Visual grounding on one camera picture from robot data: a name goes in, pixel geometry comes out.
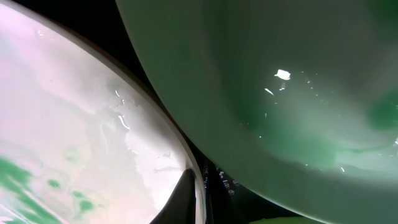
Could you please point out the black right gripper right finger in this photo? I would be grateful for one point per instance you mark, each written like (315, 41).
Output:
(219, 208)

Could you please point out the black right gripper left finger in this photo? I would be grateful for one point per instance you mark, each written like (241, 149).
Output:
(180, 207)

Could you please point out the white plate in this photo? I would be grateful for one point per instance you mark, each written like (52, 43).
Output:
(82, 142)

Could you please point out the mint plate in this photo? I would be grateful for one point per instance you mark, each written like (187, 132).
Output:
(295, 99)
(286, 220)

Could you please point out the round black serving tray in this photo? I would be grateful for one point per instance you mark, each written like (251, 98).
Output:
(98, 22)

